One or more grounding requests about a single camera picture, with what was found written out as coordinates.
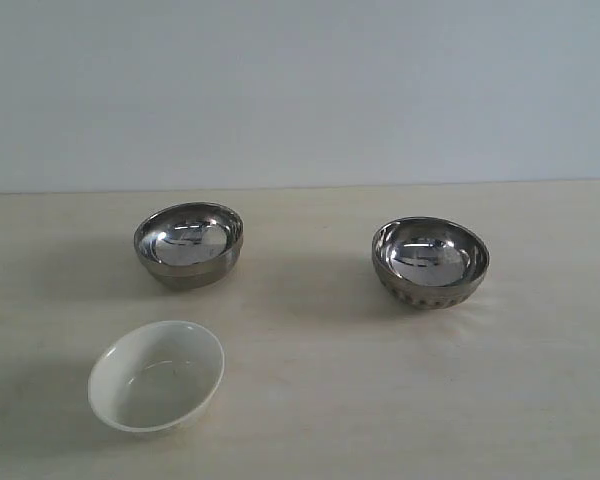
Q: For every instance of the smooth stainless steel bowl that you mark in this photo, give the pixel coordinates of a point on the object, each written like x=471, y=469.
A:
x=190, y=245

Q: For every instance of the ribbed stainless steel bowl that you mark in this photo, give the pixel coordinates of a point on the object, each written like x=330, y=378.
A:
x=429, y=263

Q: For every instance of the white ceramic bowl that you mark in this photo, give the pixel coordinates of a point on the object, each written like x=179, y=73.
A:
x=157, y=378

